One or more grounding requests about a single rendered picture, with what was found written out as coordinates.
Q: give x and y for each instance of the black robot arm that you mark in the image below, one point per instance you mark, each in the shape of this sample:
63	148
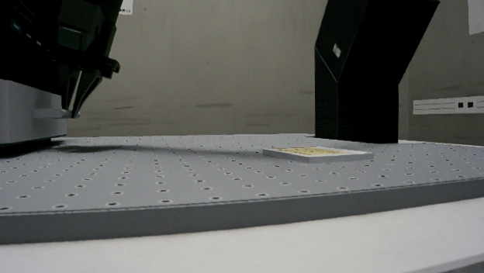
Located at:
77	20

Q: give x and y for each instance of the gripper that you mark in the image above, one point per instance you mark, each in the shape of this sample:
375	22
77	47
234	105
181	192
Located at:
70	63

